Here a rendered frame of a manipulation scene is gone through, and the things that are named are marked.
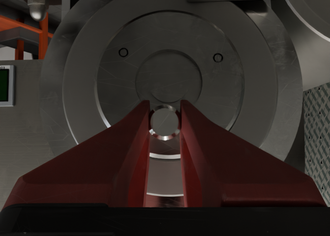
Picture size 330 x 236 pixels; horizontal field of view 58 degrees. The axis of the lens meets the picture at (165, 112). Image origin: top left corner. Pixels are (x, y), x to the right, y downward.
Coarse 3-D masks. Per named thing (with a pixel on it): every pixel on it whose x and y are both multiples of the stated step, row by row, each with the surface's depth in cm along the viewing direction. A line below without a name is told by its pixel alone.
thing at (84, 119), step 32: (128, 0) 16; (160, 0) 16; (224, 0) 16; (96, 32) 16; (224, 32) 16; (256, 32) 16; (96, 64) 16; (256, 64) 16; (64, 96) 16; (256, 96) 16; (96, 128) 16; (256, 128) 15; (160, 160) 15; (160, 192) 15
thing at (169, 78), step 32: (128, 32) 15; (160, 32) 15; (192, 32) 15; (128, 64) 15; (160, 64) 15; (192, 64) 15; (224, 64) 15; (96, 96) 15; (128, 96) 15; (160, 96) 15; (192, 96) 15; (224, 96) 14; (224, 128) 14
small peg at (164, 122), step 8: (152, 112) 12; (160, 112) 12; (168, 112) 12; (176, 112) 12; (152, 120) 12; (160, 120) 12; (168, 120) 12; (176, 120) 12; (152, 128) 12; (160, 128) 12; (168, 128) 12; (176, 128) 12; (160, 136) 12; (168, 136) 12
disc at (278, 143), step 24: (96, 0) 17; (240, 0) 17; (72, 24) 17; (264, 24) 17; (48, 48) 17; (288, 48) 17; (48, 72) 17; (288, 72) 16; (48, 96) 17; (288, 96) 16; (48, 120) 17; (288, 120) 16; (72, 144) 16; (264, 144) 16; (288, 144) 16
